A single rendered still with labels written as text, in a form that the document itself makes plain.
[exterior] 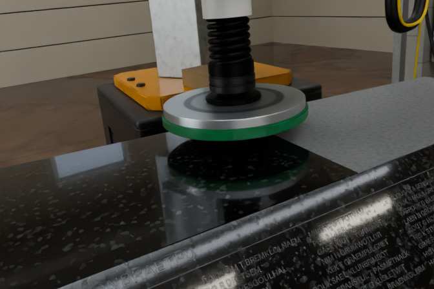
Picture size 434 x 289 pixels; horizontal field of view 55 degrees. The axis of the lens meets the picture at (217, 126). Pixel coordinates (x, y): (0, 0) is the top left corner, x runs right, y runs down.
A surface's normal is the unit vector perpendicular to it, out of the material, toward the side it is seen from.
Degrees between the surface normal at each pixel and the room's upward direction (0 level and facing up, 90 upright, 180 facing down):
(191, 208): 0
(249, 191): 0
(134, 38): 90
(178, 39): 90
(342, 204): 45
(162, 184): 0
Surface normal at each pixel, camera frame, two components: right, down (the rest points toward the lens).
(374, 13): -0.85, 0.23
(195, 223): -0.08, -0.95
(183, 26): -0.56, 0.30
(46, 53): 0.52, 0.22
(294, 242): 0.29, -0.51
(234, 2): 0.30, 0.27
